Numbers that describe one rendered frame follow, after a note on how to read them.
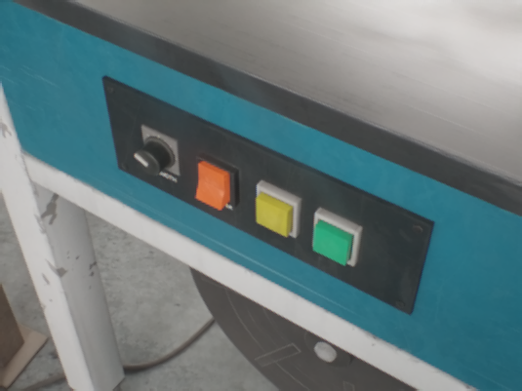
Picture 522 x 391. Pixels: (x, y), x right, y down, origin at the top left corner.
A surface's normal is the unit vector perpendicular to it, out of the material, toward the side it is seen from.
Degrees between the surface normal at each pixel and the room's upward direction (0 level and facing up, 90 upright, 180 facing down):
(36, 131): 90
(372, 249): 90
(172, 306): 0
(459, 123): 0
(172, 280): 0
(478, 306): 90
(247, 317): 90
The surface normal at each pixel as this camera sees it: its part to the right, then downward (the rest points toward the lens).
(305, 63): 0.00, -0.70
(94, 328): 0.84, 0.40
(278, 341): -0.55, 0.60
